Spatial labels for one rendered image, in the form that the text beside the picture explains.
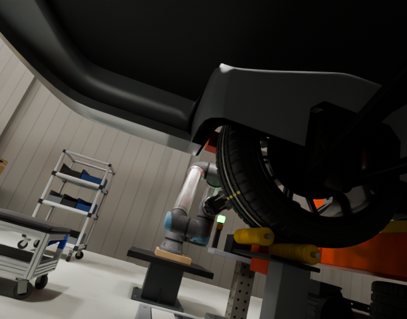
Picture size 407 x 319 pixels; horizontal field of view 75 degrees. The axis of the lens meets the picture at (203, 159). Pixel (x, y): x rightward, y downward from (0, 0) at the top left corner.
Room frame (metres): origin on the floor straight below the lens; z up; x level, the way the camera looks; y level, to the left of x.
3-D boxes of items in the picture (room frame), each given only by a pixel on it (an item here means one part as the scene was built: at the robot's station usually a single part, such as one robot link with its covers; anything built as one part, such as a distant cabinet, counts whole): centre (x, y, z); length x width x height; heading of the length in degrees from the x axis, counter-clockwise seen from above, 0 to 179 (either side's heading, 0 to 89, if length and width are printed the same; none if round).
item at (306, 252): (0.91, -0.37, 0.49); 0.29 x 0.06 x 0.06; 7
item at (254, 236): (0.97, -0.25, 0.51); 0.29 x 0.06 x 0.06; 7
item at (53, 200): (2.88, 1.18, 0.50); 0.54 x 0.42 x 1.00; 97
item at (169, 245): (2.19, 0.05, 0.40); 0.19 x 0.19 x 0.10
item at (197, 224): (1.32, -0.08, 0.51); 0.12 x 0.09 x 0.12; 87
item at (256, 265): (1.04, -0.36, 0.48); 0.16 x 0.12 x 0.17; 7
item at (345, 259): (1.18, -0.85, 0.69); 0.52 x 0.17 x 0.35; 7
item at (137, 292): (2.19, 0.05, 0.15); 0.60 x 0.60 x 0.30; 7
